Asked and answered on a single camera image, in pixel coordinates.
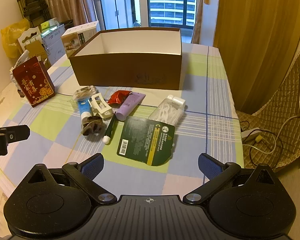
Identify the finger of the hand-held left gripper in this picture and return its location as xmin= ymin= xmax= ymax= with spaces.
xmin=0 ymin=124 xmax=30 ymax=143

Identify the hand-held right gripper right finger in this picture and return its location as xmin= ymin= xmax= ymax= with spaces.
xmin=182 ymin=152 xmax=275 ymax=205

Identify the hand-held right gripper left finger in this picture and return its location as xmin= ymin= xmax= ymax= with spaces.
xmin=27 ymin=153 xmax=118 ymax=205

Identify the brown scrunchie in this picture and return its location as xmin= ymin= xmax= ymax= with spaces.
xmin=80 ymin=116 xmax=104 ymax=137

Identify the dark green tube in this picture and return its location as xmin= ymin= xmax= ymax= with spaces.
xmin=104 ymin=112 xmax=117 ymax=144

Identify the white hair claw clip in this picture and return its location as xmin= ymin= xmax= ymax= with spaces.
xmin=88 ymin=93 xmax=113 ymax=119

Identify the blue tube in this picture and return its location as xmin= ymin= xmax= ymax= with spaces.
xmin=77 ymin=99 xmax=93 ymax=123

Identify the dark green card packet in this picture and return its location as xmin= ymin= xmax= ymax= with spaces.
xmin=117 ymin=116 xmax=176 ymax=167

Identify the purple tube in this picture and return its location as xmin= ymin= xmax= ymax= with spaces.
xmin=115 ymin=92 xmax=146 ymax=120

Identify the red snack packet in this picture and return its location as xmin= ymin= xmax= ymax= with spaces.
xmin=107 ymin=90 xmax=133 ymax=105

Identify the clear plastic packet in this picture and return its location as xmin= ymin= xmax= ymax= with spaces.
xmin=73 ymin=86 xmax=98 ymax=101

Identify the brown cardboard box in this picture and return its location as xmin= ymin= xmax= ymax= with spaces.
xmin=69 ymin=27 xmax=182 ymax=91

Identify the red gift bag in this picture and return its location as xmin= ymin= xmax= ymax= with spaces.
xmin=12 ymin=56 xmax=56 ymax=108

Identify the white power strip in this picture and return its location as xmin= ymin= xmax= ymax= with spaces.
xmin=241 ymin=129 xmax=263 ymax=143

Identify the checked tablecloth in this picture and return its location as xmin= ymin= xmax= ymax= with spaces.
xmin=0 ymin=44 xmax=245 ymax=198

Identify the quilted chair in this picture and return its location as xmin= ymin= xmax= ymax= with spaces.
xmin=236 ymin=50 xmax=300 ymax=173

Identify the brown cardboard carton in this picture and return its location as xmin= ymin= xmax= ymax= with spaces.
xmin=24 ymin=41 xmax=52 ymax=68

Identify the yellow plastic bag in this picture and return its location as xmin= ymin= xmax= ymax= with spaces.
xmin=0 ymin=19 xmax=30 ymax=58

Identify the white cardboard carton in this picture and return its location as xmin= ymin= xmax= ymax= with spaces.
xmin=17 ymin=27 xmax=43 ymax=53

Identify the pale blue carton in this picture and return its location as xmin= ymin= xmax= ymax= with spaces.
xmin=41 ymin=25 xmax=67 ymax=62

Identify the white product box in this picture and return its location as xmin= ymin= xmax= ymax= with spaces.
xmin=61 ymin=21 xmax=99 ymax=55

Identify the folding step ladder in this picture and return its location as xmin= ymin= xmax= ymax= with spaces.
xmin=16 ymin=0 xmax=52 ymax=28

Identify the golden curtain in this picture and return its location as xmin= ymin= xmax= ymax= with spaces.
xmin=212 ymin=0 xmax=300 ymax=120

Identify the brown curtain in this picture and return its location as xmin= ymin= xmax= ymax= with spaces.
xmin=45 ymin=0 xmax=100 ymax=27

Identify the lace curtain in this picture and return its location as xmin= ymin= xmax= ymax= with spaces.
xmin=191 ymin=0 xmax=206 ymax=44

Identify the glass balcony door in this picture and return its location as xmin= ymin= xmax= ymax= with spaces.
xmin=99 ymin=0 xmax=203 ymax=32

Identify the dark cable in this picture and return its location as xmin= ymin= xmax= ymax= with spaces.
xmin=240 ymin=121 xmax=283 ymax=168

